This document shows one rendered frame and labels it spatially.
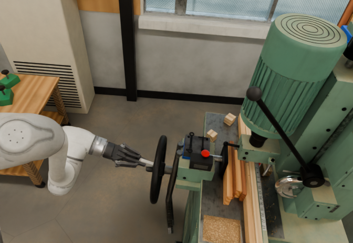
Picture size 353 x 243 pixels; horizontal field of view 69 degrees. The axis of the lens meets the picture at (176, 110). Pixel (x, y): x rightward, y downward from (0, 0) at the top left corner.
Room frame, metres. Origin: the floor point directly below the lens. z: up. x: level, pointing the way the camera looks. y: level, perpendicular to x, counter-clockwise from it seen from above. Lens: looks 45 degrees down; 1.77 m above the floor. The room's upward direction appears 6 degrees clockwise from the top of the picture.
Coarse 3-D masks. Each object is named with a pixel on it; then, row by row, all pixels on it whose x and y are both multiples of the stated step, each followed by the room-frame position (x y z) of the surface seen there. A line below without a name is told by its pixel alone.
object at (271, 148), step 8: (240, 136) 0.62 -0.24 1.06; (248, 136) 0.61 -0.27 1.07; (240, 144) 0.59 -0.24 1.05; (248, 144) 0.58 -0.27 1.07; (264, 144) 0.59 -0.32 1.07; (272, 144) 0.59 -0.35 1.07; (240, 152) 0.56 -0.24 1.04; (248, 152) 0.55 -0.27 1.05; (256, 152) 0.55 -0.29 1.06; (264, 152) 0.55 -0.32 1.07; (272, 152) 0.55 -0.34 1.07; (280, 152) 0.56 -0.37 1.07; (248, 160) 0.55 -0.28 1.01; (256, 160) 0.55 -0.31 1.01; (264, 160) 0.55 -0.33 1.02
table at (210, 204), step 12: (204, 120) 0.85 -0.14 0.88; (216, 120) 0.84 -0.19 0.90; (204, 132) 0.76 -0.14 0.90; (216, 132) 0.77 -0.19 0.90; (228, 132) 0.77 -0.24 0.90; (216, 144) 0.70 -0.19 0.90; (216, 168) 0.58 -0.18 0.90; (180, 180) 0.52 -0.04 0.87; (204, 180) 0.52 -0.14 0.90; (216, 180) 0.52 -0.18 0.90; (204, 192) 0.47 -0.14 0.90; (216, 192) 0.47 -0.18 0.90; (204, 204) 0.42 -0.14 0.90; (216, 204) 0.43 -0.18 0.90; (240, 204) 0.44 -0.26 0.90; (216, 216) 0.38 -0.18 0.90; (228, 216) 0.39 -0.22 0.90; (240, 216) 0.39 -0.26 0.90
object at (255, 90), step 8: (248, 88) 0.46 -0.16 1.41; (256, 88) 0.45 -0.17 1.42; (248, 96) 0.44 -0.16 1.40; (256, 96) 0.44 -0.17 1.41; (264, 104) 0.45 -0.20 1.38; (264, 112) 0.45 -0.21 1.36; (272, 120) 0.44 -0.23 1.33; (280, 128) 0.44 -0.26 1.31; (288, 144) 0.44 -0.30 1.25; (296, 152) 0.44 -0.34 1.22; (304, 168) 0.44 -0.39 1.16; (312, 168) 0.45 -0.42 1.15; (320, 168) 0.46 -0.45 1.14; (304, 176) 0.43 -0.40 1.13; (312, 176) 0.42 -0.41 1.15; (320, 176) 0.42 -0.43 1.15; (304, 184) 0.42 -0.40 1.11; (312, 184) 0.42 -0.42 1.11; (320, 184) 0.42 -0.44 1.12; (328, 184) 0.43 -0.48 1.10
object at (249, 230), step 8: (240, 120) 0.82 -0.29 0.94; (240, 128) 0.78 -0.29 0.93; (248, 168) 0.57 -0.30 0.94; (248, 176) 0.53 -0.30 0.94; (248, 184) 0.50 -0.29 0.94; (248, 192) 0.47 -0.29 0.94; (248, 200) 0.43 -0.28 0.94; (248, 208) 0.41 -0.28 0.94; (248, 216) 0.38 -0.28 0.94; (248, 224) 0.35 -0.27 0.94; (248, 232) 0.33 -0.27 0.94; (248, 240) 0.30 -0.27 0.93
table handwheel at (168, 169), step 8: (160, 144) 0.62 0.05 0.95; (160, 152) 0.59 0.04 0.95; (160, 160) 0.56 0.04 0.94; (160, 168) 0.59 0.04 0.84; (168, 168) 0.60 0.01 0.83; (152, 176) 0.50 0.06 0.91; (160, 176) 0.63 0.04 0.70; (152, 184) 0.48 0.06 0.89; (160, 184) 0.60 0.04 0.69; (152, 192) 0.47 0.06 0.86; (152, 200) 0.46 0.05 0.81
